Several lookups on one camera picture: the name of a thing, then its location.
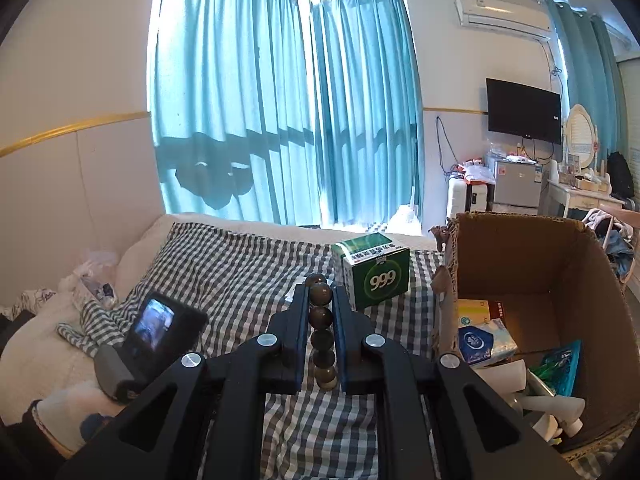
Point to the white floor appliance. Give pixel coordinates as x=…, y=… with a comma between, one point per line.
x=457, y=197

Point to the black backpack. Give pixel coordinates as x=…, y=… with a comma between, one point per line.
x=620, y=175

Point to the tan and red carton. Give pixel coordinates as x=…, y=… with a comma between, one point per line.
x=475, y=312

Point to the black wall television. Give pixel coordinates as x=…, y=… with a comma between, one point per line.
x=522, y=110

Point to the white dressing table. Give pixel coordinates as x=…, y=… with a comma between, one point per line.
x=585, y=202

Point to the blue white tissue pack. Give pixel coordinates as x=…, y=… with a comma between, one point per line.
x=480, y=342

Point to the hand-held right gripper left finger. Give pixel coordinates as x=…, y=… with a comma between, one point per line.
x=301, y=330

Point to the wooden chair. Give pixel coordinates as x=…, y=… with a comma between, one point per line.
x=631, y=220

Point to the green medicine box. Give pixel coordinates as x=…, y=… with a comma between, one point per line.
x=380, y=280

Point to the white air conditioner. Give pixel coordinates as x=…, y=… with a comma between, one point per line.
x=500, y=15

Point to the teal plastic packet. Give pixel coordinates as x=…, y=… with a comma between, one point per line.
x=567, y=365

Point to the person's left hand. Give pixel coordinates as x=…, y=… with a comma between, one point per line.
x=60, y=410

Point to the clear plastic bag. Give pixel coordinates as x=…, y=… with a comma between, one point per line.
x=406, y=217

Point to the teal window curtain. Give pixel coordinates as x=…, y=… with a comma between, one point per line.
x=225, y=85
x=365, y=110

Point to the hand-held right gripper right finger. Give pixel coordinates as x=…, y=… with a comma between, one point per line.
x=339, y=330

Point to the floral patterned cloth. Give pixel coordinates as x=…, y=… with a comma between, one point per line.
x=35, y=297

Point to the white plastic bottle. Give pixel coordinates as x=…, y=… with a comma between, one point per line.
x=555, y=405

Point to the pile of clothes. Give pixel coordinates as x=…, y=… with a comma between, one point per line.
x=617, y=247

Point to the white oval mirror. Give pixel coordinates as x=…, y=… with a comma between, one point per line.
x=582, y=130

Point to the red white plastic bags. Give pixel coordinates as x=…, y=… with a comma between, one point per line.
x=475, y=170

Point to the small silver fridge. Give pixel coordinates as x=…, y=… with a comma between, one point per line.
x=515, y=187

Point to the narrow teal curtain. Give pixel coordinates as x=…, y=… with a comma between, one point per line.
x=585, y=60

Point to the white plastic bag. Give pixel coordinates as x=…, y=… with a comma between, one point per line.
x=92, y=272

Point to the large cardboard box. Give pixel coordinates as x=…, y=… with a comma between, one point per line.
x=545, y=270

